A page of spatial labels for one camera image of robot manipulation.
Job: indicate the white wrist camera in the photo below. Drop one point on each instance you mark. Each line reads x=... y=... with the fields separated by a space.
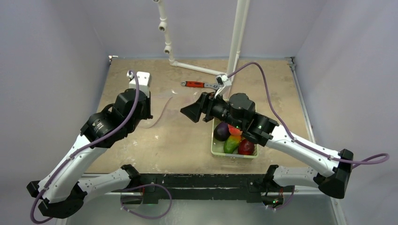
x=224 y=84
x=144 y=80

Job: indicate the clear zip top bag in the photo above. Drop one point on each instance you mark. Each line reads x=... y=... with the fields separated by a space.
x=165 y=106

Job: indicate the pink toy peach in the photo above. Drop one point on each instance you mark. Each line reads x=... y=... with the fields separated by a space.
x=234 y=131

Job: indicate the green orange toy mango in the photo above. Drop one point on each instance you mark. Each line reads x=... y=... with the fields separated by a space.
x=231 y=144

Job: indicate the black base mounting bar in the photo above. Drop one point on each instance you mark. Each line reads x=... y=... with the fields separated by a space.
x=251 y=188

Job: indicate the aluminium rail frame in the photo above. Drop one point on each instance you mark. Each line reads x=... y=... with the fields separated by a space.
x=336 y=206

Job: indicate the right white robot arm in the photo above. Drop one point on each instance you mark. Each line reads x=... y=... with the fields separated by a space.
x=327 y=170

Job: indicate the white pvc pipe frame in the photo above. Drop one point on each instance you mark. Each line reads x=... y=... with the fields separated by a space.
x=235 y=47

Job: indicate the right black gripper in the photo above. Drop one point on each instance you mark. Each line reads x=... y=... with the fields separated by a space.
x=208 y=107

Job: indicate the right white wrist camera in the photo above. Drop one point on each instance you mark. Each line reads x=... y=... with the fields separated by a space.
x=224 y=84

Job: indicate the dark red toy apple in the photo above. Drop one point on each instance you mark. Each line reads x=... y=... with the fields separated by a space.
x=246 y=147

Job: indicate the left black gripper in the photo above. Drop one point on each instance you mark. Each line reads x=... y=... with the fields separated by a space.
x=147 y=114

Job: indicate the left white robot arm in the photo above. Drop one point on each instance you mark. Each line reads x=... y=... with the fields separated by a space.
x=62 y=193

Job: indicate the red handled adjustable wrench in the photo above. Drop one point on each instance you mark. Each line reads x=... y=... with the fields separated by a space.
x=196 y=84

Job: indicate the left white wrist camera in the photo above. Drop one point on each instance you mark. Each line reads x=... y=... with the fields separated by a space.
x=144 y=80

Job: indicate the purple toy eggplant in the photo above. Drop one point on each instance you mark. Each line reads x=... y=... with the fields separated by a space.
x=221 y=132

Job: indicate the light green plastic basket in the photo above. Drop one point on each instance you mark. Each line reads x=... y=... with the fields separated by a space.
x=217 y=146

